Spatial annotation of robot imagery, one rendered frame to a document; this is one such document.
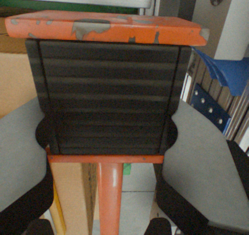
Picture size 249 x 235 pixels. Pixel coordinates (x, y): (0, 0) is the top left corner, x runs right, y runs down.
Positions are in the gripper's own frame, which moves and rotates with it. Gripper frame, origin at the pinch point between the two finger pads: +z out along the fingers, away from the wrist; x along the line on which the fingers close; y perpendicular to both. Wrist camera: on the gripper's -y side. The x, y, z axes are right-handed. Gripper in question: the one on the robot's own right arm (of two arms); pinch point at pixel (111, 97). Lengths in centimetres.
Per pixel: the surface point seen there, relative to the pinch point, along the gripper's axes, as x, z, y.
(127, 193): 14, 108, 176
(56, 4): -35, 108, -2
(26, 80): -12.4, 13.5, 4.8
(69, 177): -9.0, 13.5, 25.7
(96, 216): -12, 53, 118
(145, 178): 32, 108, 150
